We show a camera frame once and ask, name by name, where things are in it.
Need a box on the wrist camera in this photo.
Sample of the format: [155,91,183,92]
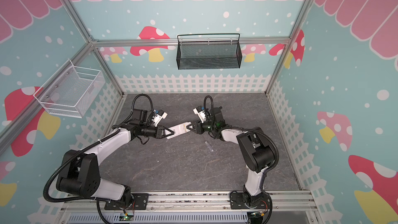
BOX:
[193,106,210,123]
[152,110,167,127]

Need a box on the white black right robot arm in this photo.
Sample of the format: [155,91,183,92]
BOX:
[187,106,279,208]

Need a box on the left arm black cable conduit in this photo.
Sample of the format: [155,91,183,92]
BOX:
[42,94,154,224]

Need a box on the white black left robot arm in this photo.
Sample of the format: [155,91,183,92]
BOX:
[56,110,174,206]

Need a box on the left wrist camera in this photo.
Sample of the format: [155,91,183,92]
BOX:
[152,110,167,127]

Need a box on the white remote control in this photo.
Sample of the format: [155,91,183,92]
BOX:
[165,122,191,139]

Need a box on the black mesh wall basket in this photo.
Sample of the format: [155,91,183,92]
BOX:
[176,33,243,70]

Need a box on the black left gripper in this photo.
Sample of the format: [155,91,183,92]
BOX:
[140,124,174,139]

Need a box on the thin metal pry tool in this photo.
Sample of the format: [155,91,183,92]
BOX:
[205,141,214,152]

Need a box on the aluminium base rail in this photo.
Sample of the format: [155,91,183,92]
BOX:
[58,189,321,224]

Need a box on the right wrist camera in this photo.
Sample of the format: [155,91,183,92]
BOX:
[193,106,210,123]

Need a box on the white wire wall basket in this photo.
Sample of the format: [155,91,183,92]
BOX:
[33,60,105,118]

